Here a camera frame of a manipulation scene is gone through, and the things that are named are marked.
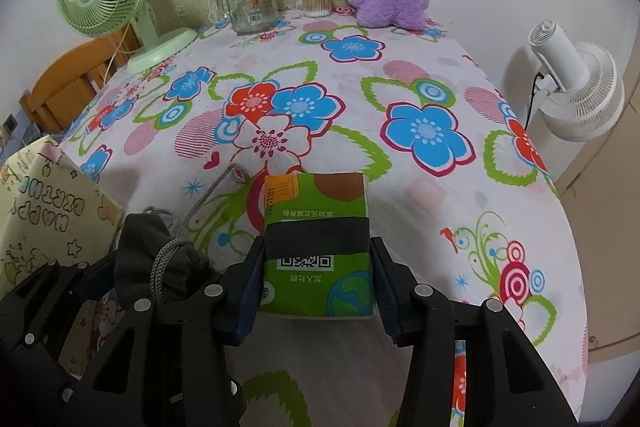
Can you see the grey drawstring pouch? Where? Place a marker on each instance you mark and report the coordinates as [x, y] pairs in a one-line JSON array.
[[156, 261]]

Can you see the white standing fan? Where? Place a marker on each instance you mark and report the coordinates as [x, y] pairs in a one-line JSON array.
[[577, 90]]

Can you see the yellow cartoon storage box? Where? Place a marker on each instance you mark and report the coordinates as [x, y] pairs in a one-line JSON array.
[[54, 211]]

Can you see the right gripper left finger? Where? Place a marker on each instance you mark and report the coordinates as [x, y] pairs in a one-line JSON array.
[[247, 286]]

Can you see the beige door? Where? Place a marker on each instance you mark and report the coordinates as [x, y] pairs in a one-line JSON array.
[[601, 199]]

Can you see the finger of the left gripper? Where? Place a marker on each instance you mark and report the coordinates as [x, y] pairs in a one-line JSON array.
[[55, 276], [115, 390]]

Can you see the green tissue pack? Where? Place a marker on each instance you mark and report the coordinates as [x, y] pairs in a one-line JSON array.
[[317, 234]]

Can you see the floral tablecloth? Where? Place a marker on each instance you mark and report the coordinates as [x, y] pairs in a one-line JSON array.
[[456, 189]]

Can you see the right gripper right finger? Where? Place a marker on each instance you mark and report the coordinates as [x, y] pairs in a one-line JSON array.
[[507, 381]]

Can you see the wall power outlet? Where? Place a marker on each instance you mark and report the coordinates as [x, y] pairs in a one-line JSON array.
[[10, 124]]

